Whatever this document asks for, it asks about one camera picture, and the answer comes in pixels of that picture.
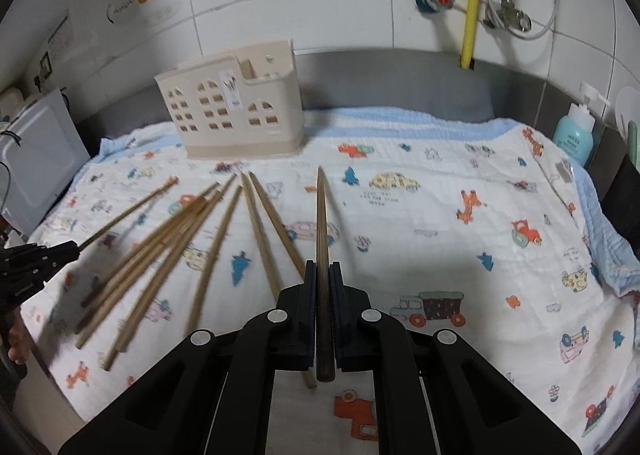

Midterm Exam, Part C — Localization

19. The brown wooden chopstick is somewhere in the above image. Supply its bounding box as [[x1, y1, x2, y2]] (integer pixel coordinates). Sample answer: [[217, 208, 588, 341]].
[[241, 173, 280, 301], [74, 193, 210, 334], [247, 171, 318, 390], [184, 186, 242, 336], [80, 182, 219, 308], [316, 167, 335, 383], [103, 173, 236, 371], [78, 176, 179, 253]]

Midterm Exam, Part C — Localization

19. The person left hand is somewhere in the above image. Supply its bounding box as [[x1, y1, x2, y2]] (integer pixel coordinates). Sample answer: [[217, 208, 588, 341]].
[[8, 308, 30, 365]]

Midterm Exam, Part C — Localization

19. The steel water valve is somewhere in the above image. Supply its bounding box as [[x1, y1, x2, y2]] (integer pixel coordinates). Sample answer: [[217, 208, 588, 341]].
[[483, 0, 532, 33]]

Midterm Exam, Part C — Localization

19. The cartoon print white cloth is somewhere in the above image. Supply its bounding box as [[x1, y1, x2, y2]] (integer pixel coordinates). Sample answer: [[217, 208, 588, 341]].
[[22, 108, 639, 454]]

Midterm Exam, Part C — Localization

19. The wall power socket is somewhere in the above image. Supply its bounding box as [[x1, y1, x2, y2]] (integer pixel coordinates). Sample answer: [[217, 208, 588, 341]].
[[39, 52, 52, 80]]

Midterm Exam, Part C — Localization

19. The teal soap pump bottle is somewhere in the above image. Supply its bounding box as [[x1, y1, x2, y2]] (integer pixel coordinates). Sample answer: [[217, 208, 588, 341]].
[[552, 81, 611, 167]]

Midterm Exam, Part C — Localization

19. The beige plastic utensil holder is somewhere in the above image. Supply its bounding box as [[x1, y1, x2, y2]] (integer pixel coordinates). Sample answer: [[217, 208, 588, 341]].
[[155, 40, 305, 159]]

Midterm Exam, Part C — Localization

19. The white microwave oven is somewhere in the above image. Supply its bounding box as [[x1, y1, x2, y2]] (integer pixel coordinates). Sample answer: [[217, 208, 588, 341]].
[[1, 90, 89, 235]]

